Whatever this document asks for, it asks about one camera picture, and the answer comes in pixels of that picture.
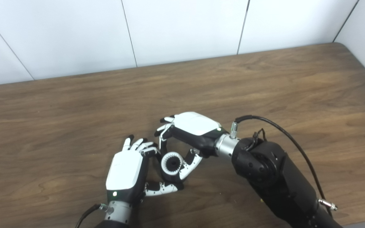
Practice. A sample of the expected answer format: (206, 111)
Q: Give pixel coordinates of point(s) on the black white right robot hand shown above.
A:
(195, 125)

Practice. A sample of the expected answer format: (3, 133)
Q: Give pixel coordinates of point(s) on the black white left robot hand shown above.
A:
(124, 171)

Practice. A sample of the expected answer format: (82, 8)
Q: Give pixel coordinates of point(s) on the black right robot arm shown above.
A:
(274, 177)

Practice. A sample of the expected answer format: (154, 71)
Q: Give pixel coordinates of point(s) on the round black part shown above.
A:
(172, 163)

